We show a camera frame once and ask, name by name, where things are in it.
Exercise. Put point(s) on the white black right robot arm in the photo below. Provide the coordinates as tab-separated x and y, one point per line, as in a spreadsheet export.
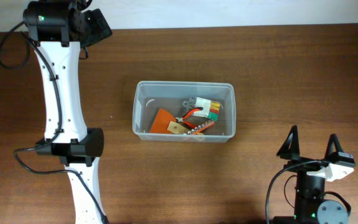
313	204

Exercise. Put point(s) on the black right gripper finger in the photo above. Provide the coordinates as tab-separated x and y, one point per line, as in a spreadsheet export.
333	150
290	149

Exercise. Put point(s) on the orange scraper wooden handle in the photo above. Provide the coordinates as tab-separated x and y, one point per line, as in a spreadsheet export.
165	123

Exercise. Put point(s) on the clear plastic container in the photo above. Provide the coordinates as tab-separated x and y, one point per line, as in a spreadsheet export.
152	95

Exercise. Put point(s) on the red handled pliers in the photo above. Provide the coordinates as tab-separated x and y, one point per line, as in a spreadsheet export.
183	119

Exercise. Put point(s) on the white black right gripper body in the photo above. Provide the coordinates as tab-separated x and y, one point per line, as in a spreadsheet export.
305	167

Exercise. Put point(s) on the orange socket bit rail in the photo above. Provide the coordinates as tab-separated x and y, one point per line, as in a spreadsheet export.
196	129

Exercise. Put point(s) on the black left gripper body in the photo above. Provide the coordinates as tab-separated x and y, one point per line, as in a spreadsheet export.
99	28

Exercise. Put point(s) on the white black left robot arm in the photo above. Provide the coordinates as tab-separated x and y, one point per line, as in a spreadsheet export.
58	32

